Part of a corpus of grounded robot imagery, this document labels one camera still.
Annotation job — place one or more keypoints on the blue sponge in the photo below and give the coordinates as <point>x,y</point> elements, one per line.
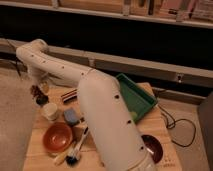
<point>70,117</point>

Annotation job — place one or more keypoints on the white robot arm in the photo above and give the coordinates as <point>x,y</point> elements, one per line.
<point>117,139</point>

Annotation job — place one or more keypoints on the yellow banana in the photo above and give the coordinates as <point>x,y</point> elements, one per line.
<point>59,159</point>

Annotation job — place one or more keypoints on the orange bowl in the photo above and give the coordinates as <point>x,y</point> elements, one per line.
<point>57,137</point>

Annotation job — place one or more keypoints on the dark red bowl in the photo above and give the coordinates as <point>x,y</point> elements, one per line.
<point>154,147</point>

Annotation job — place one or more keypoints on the white paper cup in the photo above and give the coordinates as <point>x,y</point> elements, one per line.
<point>50,111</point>

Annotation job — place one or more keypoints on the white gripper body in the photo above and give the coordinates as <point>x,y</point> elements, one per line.
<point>43,85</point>

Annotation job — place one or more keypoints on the white dish brush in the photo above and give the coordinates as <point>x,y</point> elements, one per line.
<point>73,155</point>

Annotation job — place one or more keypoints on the small dark cup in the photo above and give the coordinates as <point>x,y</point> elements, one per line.
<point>42,100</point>

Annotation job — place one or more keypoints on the green plastic tray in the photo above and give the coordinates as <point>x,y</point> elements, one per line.
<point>139,102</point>

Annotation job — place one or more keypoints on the brown striped block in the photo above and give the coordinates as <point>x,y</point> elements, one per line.
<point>68,96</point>

